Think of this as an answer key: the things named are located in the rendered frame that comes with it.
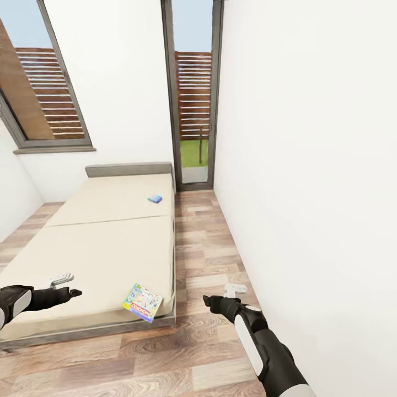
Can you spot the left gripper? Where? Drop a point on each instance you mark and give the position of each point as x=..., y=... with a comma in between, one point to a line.
x=59, y=296

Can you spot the fixed window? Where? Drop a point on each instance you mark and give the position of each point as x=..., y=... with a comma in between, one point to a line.
x=38, y=104

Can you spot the bed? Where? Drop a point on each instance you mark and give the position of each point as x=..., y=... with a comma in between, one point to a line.
x=110, y=237

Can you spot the door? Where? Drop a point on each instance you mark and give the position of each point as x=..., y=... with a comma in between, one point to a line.
x=193, y=38

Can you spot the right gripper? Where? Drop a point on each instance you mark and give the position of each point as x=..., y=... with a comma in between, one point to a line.
x=219, y=304

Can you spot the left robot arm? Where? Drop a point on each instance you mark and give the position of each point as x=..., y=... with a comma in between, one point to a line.
x=16, y=299

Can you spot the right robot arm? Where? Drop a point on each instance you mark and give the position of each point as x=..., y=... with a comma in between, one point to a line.
x=272, y=361

